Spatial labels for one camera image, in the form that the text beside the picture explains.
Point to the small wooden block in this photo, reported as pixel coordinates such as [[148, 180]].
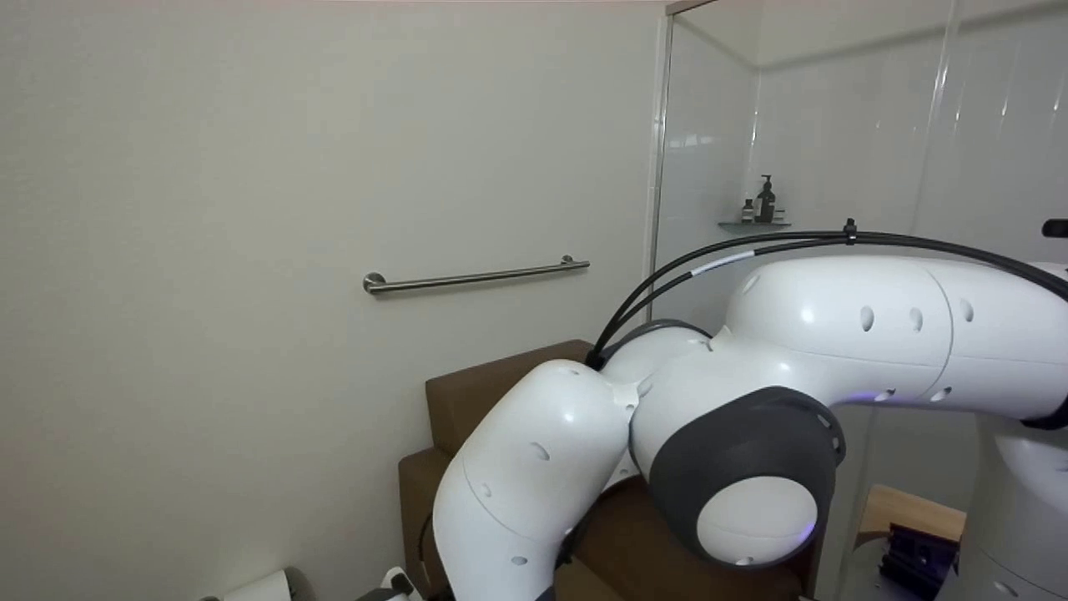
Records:
[[914, 512]]

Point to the shower corner shelf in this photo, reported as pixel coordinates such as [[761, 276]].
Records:
[[756, 226]]

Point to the metal towel bar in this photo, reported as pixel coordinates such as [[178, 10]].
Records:
[[479, 276]]

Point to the dark blue object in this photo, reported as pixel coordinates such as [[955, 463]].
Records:
[[920, 562]]

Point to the dark pump bottle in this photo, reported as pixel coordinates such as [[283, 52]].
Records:
[[765, 202]]

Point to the glass shower panel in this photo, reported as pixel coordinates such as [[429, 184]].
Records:
[[706, 145]]

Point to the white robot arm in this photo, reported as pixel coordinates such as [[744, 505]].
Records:
[[847, 322]]

